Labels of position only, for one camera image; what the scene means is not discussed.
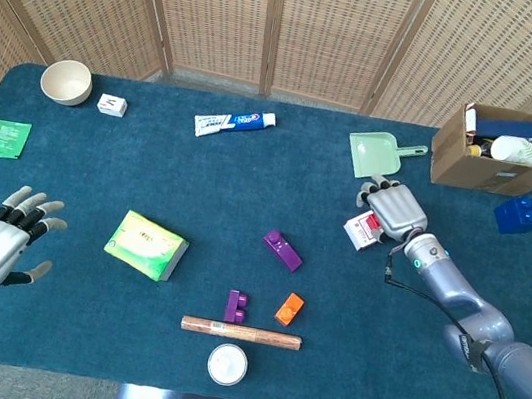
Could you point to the blue white toothpaste tube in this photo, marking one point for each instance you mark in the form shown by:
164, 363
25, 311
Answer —
230, 124

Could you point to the pale green dustpan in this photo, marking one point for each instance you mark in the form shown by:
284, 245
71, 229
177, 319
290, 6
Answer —
373, 156

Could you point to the green sachet packet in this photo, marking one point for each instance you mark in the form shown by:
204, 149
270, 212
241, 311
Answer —
4, 139

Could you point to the white card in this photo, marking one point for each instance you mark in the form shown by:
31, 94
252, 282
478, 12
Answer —
470, 119

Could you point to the green tissue pack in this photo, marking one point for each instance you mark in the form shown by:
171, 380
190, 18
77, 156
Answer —
145, 243

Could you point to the dark bottle yellow cap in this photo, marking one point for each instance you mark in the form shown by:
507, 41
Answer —
479, 147

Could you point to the small white box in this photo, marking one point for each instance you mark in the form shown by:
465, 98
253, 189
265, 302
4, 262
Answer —
112, 105

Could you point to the long purple block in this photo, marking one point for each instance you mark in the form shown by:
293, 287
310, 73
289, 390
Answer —
284, 252

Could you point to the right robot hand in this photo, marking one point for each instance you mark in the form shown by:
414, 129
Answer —
398, 210

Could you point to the white and red carton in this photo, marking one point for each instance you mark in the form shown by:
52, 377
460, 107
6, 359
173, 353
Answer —
359, 234

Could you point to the stack of paper cups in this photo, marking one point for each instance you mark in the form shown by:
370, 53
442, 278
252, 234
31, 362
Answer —
531, 152

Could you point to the small purple lego block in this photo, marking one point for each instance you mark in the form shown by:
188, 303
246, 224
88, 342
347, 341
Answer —
233, 305

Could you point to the blue carpet table cover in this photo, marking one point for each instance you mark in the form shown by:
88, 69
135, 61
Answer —
226, 193

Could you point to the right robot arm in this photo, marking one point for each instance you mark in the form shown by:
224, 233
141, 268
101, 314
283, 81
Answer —
472, 303

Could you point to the orange block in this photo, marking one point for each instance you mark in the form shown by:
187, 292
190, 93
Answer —
290, 308

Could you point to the cardboard box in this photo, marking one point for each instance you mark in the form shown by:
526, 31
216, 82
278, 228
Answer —
472, 174

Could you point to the blue lego block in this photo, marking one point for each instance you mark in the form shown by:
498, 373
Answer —
516, 219

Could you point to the woven folding screen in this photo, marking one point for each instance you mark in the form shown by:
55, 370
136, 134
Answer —
215, 9

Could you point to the beige bowl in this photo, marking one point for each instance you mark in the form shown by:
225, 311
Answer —
66, 83

